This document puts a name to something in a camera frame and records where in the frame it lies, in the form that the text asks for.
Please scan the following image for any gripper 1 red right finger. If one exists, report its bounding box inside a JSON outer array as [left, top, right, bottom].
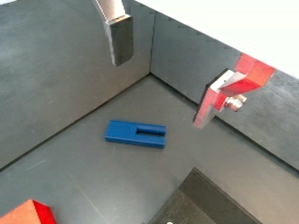
[[193, 53, 277, 129]]

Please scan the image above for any gripper 1 silver left finger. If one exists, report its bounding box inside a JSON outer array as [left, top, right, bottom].
[[93, 0, 134, 67]]

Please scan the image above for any blue square-circle two-prong object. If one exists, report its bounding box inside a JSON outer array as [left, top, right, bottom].
[[106, 120, 166, 149]]

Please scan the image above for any red peg board fixture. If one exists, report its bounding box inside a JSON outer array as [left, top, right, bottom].
[[0, 199, 57, 224]]

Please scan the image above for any black curved holder stand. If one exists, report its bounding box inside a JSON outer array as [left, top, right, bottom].
[[149, 168, 264, 224]]

